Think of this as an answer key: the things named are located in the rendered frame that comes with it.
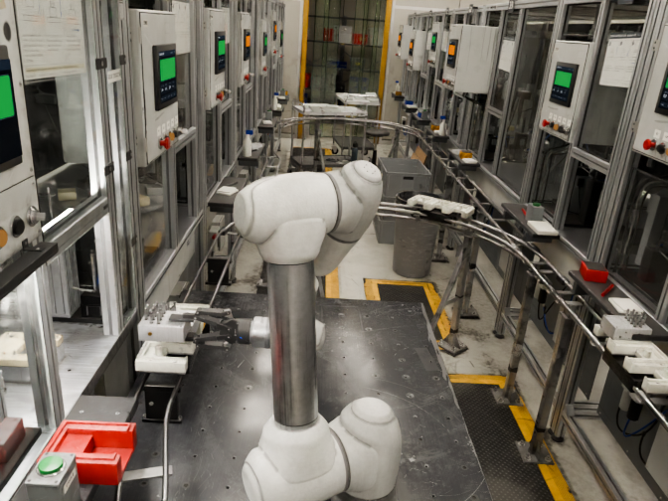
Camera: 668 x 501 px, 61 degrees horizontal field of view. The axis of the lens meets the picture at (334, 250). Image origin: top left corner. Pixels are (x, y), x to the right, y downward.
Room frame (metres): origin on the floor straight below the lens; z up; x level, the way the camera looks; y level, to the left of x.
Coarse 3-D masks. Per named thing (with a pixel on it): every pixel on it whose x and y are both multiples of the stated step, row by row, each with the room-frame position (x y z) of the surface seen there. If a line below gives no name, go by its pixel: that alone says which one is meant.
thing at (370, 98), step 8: (336, 96) 8.44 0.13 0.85; (344, 96) 8.13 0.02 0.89; (352, 96) 8.10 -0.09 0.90; (360, 96) 7.80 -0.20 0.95; (368, 96) 7.82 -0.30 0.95; (376, 96) 7.84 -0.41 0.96; (336, 104) 8.52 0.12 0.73; (368, 104) 7.82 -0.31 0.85; (376, 104) 7.84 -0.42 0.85; (344, 128) 7.77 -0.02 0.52; (336, 136) 8.55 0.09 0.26; (344, 136) 8.57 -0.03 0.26; (352, 136) 8.60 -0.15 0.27; (344, 144) 7.97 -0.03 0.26; (352, 144) 8.02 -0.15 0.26; (360, 144) 8.06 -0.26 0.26; (368, 144) 8.11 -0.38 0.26; (336, 152) 8.52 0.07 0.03
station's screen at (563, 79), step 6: (558, 66) 3.06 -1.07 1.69; (558, 72) 3.04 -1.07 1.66; (564, 72) 2.97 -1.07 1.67; (570, 72) 2.90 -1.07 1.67; (558, 78) 3.03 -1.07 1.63; (564, 78) 2.95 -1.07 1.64; (570, 78) 2.88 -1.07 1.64; (558, 84) 3.01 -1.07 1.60; (564, 84) 2.94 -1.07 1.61; (570, 84) 2.87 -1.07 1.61; (552, 90) 3.07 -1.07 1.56; (558, 90) 2.99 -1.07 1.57; (564, 90) 2.92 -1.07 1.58; (552, 96) 3.05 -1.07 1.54; (558, 96) 2.98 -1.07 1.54; (564, 96) 2.91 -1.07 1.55
